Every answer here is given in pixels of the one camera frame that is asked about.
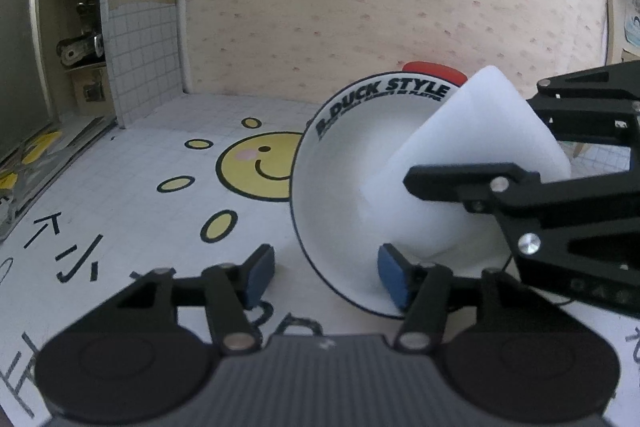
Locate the yellow bowl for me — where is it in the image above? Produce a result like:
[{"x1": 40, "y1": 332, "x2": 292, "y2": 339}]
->
[{"x1": 289, "y1": 71, "x2": 521, "y2": 320}]

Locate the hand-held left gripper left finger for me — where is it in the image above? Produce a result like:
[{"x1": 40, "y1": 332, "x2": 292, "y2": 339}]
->
[{"x1": 85, "y1": 244, "x2": 276, "y2": 354}]

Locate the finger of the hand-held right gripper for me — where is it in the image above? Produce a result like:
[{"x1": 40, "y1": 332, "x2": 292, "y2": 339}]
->
[
  {"x1": 530, "y1": 61, "x2": 640, "y2": 146},
  {"x1": 404, "y1": 163, "x2": 640, "y2": 278}
]

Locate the cardboard box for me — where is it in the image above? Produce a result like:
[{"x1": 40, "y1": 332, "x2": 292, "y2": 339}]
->
[{"x1": 70, "y1": 66, "x2": 110, "y2": 112}]

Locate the black roller skate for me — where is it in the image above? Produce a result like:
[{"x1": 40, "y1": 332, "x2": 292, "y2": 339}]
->
[{"x1": 55, "y1": 0, "x2": 107, "y2": 68}]

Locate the wooden side cabinet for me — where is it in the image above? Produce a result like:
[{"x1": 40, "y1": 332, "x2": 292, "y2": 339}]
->
[{"x1": 30, "y1": 0, "x2": 183, "y2": 132}]

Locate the sea scene wall poster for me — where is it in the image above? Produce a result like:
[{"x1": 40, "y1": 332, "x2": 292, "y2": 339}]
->
[{"x1": 624, "y1": 0, "x2": 640, "y2": 58}]

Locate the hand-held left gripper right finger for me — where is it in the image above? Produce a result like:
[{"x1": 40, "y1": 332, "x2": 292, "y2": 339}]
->
[{"x1": 378, "y1": 244, "x2": 591, "y2": 352}]

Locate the white sponge block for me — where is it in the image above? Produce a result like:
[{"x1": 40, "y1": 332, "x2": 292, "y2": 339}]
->
[{"x1": 362, "y1": 66, "x2": 572, "y2": 258}]

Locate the red cylindrical speaker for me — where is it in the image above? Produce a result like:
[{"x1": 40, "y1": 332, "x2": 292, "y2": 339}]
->
[{"x1": 402, "y1": 61, "x2": 468, "y2": 85}]

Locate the white wall cable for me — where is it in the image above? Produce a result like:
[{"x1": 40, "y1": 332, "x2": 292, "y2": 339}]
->
[{"x1": 602, "y1": 0, "x2": 614, "y2": 68}]

